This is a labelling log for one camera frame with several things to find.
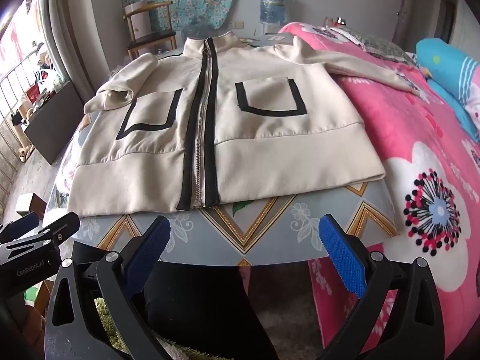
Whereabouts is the metal window railing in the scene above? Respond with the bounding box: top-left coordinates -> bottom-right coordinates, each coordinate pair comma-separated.
0,43 -> 46,196

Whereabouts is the white cylindrical bin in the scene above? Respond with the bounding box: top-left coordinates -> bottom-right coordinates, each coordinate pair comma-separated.
125,2 -> 151,40

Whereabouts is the green fuzzy slipper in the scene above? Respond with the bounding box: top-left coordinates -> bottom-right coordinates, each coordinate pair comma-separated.
154,335 -> 214,360
92,296 -> 126,349

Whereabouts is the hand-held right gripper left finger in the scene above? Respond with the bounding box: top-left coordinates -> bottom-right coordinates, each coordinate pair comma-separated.
45,215 -> 172,360

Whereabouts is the grey curtain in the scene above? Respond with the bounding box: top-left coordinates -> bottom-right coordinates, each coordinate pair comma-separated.
49,0 -> 97,102

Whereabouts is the patterned table cover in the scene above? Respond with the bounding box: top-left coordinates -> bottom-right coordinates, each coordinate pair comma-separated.
49,34 -> 404,271

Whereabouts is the wooden chair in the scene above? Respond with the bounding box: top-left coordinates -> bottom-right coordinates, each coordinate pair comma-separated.
123,2 -> 178,61

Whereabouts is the blue pillow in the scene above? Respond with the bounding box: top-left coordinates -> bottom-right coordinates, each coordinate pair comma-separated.
415,38 -> 480,141

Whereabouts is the empty clear water jug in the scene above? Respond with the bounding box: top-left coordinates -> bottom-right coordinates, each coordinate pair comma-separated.
183,22 -> 226,40

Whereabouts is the blue water jug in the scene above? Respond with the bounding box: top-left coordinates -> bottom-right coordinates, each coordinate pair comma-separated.
260,0 -> 287,25

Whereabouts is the cream zip jacket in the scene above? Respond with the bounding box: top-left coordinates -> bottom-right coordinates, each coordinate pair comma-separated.
68,33 -> 421,218

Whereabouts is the white plastic bag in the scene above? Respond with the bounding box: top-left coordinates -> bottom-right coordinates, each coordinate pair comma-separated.
35,64 -> 57,88

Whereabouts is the grey lace cloth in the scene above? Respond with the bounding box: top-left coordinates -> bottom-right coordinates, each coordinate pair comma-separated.
300,24 -> 419,66

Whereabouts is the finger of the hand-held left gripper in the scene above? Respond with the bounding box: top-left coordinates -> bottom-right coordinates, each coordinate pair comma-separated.
0,212 -> 40,243
0,212 -> 80,261

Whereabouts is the dark grey cabinet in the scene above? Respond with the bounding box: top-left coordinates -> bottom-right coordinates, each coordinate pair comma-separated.
23,80 -> 84,166

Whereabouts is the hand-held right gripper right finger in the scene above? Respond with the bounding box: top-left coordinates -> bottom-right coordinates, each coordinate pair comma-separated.
318,214 -> 446,360

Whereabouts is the pink floral blanket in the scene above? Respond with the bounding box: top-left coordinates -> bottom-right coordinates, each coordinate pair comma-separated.
277,22 -> 480,360

